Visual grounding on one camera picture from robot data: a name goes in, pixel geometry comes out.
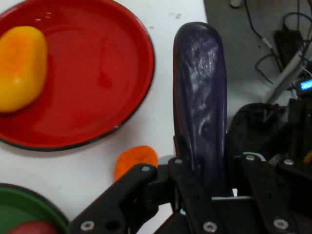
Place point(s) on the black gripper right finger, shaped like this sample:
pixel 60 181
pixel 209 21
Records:
pixel 280 195

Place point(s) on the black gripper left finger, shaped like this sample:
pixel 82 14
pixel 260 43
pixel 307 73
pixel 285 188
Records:
pixel 126 192

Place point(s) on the purple toy eggplant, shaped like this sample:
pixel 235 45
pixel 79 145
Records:
pixel 202 97

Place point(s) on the small orange toy tangerine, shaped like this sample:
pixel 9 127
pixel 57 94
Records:
pixel 132 158

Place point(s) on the red round toy fruit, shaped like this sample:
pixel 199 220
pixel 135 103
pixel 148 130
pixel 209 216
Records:
pixel 31 228

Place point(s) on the dark green round plate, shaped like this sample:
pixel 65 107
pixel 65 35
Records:
pixel 22 209

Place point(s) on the device with blue display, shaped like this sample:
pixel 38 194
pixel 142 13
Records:
pixel 306 85

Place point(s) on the red round plate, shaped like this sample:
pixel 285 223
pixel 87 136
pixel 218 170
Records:
pixel 92 73

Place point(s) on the black power adapter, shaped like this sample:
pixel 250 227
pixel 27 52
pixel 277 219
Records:
pixel 288 46

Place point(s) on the yellow orange toy mango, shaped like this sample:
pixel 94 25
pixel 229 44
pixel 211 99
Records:
pixel 19 73

